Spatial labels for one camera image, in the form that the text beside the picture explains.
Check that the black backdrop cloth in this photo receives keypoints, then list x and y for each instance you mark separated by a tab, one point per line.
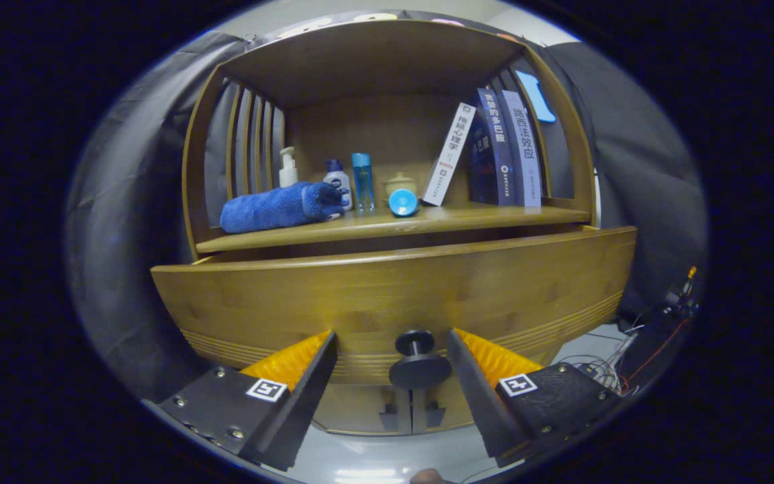
642	168

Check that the dark blue book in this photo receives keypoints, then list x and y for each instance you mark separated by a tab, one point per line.
494	148

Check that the blue and white tube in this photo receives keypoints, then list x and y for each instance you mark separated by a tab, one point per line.
403	202

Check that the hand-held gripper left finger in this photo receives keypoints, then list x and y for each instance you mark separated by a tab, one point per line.
299	403

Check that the wooden cabinet door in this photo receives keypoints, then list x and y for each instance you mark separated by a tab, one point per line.
455	405
353	407

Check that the clear blue bottle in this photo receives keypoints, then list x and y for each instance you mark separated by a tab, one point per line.
363	181

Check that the beige lidded teacup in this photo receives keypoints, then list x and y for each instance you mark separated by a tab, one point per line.
400	183

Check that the black device with orange tip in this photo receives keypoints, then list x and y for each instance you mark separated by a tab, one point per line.
682	299

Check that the white book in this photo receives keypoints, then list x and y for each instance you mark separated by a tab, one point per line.
451	154

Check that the black drawer knob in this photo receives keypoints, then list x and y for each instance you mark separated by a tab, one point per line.
419	370

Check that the wooden drawer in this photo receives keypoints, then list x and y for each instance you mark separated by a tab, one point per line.
394	289

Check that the white pump bottle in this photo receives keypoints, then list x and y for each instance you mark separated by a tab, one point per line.
288	176

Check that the white bottle with blue cap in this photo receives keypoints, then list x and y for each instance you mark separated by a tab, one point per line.
338	180

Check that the blue folded towel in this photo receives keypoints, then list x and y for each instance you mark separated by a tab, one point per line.
266	208

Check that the wooden countertop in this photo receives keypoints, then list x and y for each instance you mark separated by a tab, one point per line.
467	216

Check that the pale lavender book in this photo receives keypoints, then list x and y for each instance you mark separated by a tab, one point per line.
525	148

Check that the wooden cabinet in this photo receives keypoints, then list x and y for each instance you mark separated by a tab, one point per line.
373	60

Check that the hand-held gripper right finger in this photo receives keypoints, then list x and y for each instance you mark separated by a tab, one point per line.
480	396

